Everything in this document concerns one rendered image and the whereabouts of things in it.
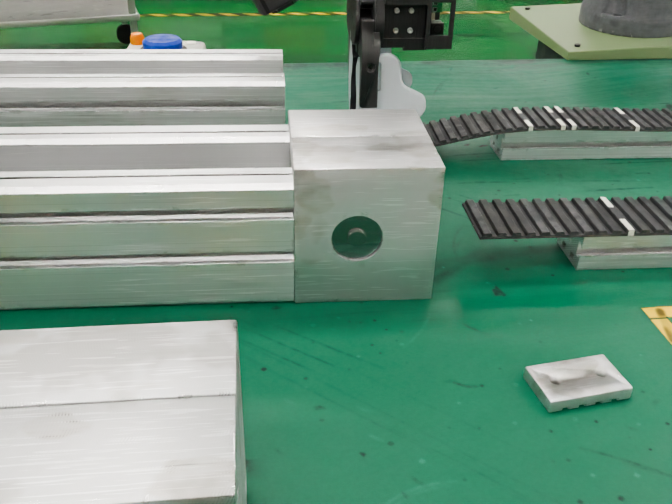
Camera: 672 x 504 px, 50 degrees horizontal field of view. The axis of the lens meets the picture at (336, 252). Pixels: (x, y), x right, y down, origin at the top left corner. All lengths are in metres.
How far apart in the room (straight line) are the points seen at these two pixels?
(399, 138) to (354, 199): 0.06
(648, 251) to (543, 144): 0.19
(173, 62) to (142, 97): 0.07
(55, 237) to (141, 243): 0.05
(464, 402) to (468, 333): 0.06
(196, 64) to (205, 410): 0.46
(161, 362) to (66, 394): 0.03
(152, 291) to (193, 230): 0.05
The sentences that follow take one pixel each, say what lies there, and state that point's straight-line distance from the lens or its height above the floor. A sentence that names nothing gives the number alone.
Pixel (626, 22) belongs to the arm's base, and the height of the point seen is 0.82.
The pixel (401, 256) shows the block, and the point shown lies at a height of 0.81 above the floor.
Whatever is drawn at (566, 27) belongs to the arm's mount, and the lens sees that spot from 1.15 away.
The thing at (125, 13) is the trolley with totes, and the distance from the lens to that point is 3.57.
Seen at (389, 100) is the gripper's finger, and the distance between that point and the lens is 0.63.
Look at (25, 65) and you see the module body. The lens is 0.71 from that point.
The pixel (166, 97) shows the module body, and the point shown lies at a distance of 0.61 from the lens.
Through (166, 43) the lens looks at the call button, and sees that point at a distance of 0.77.
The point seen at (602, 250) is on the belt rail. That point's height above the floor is 0.79.
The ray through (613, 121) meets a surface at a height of 0.82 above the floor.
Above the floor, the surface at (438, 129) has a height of 0.80.
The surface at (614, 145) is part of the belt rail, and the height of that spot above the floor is 0.79.
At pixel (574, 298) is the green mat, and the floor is 0.78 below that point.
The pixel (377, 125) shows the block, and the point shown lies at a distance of 0.49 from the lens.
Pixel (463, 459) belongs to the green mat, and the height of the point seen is 0.78.
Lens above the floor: 1.05
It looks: 31 degrees down
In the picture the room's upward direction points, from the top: 2 degrees clockwise
